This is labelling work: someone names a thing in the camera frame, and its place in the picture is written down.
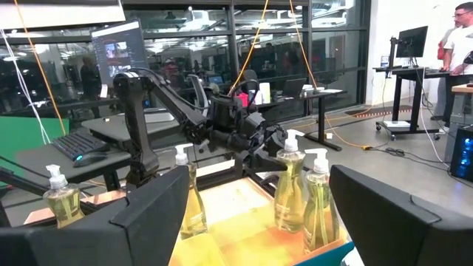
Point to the black standing desk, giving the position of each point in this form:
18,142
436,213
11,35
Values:
417,72

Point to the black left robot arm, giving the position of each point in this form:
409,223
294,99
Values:
136,122

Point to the white board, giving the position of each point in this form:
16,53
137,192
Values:
55,14

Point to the black operator desk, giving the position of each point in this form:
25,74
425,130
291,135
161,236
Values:
44,159

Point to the black computer mouse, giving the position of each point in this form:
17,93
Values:
90,159

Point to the person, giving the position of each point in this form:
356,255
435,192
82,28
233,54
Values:
462,44
441,50

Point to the black computer blue lights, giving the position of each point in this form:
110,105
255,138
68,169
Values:
462,155

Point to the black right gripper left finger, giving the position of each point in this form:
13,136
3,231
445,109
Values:
129,240

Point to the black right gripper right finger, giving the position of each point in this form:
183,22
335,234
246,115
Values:
388,236

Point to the green panel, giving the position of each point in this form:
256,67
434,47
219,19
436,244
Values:
26,140

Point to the clear yellow soap pump bottle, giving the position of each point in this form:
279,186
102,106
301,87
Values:
319,218
64,207
290,199
196,214

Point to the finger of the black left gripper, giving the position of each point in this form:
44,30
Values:
262,162
278,142

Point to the black office chair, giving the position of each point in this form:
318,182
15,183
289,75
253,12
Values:
199,92

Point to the teal plastic tray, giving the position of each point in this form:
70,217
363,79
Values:
329,256

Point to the grey laptop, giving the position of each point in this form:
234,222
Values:
295,86

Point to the black office table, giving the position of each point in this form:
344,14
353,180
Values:
318,94

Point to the wooden table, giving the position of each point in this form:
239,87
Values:
463,88

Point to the white cup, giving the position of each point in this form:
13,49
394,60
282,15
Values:
265,92

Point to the black computer monitor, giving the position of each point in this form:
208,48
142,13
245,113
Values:
118,51
412,42

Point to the black computer keyboard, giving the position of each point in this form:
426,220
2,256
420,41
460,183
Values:
79,144

